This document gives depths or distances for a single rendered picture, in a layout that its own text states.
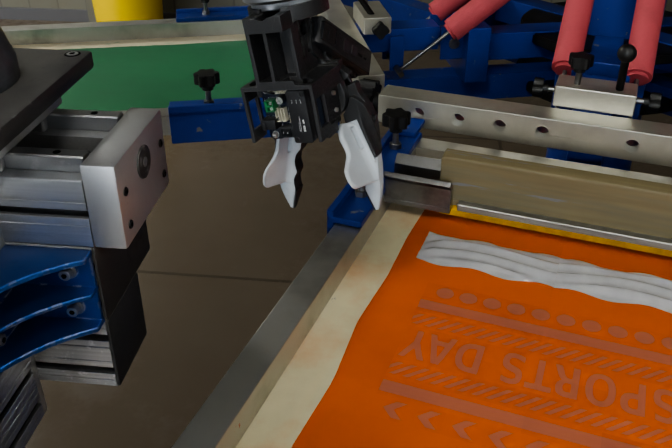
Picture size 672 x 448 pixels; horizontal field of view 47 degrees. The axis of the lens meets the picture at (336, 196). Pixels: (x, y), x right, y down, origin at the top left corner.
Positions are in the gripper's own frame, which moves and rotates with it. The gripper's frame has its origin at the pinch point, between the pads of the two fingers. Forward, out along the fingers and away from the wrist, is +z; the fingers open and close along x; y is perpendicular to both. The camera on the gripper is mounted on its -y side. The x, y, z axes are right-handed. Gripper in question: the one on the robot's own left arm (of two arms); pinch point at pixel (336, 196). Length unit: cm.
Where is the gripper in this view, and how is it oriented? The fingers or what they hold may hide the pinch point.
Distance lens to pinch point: 76.4
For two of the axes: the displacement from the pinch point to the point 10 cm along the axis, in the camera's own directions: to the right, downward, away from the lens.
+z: 1.7, 9.0, 4.0
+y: -4.0, 4.3, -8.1
